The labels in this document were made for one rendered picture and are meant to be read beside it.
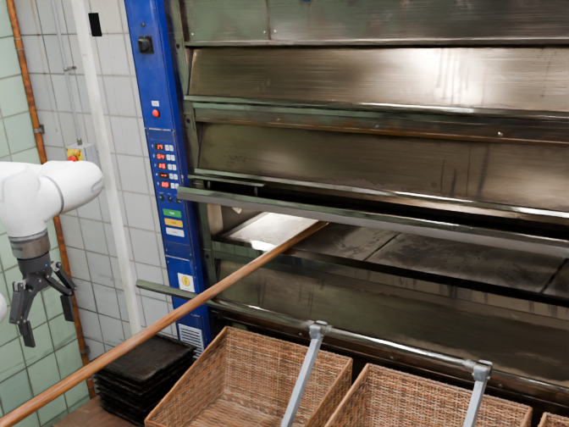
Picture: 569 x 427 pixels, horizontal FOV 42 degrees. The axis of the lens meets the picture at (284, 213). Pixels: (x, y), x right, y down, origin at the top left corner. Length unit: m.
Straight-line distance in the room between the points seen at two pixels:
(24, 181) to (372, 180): 1.02
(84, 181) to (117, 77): 1.04
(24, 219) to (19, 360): 1.73
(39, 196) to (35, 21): 1.46
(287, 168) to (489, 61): 0.75
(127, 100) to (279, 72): 0.72
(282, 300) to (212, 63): 0.85
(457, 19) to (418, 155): 0.40
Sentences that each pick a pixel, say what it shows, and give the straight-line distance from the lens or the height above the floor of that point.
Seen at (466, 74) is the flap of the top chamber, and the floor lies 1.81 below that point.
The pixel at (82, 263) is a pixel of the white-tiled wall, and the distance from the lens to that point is 3.42.
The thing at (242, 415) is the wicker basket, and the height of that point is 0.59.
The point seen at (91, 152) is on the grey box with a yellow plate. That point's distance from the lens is 3.07.
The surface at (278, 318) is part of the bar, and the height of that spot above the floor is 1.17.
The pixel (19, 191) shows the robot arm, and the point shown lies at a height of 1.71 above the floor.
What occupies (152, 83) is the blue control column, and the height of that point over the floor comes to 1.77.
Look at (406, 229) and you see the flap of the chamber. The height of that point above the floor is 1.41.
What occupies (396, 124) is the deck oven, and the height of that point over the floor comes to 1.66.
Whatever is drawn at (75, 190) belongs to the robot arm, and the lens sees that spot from 1.88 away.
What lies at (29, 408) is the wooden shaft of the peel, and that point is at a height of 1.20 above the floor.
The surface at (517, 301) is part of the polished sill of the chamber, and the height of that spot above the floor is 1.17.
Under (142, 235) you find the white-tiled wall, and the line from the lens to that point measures 3.05.
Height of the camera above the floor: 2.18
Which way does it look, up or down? 20 degrees down
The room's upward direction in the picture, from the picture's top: 6 degrees counter-clockwise
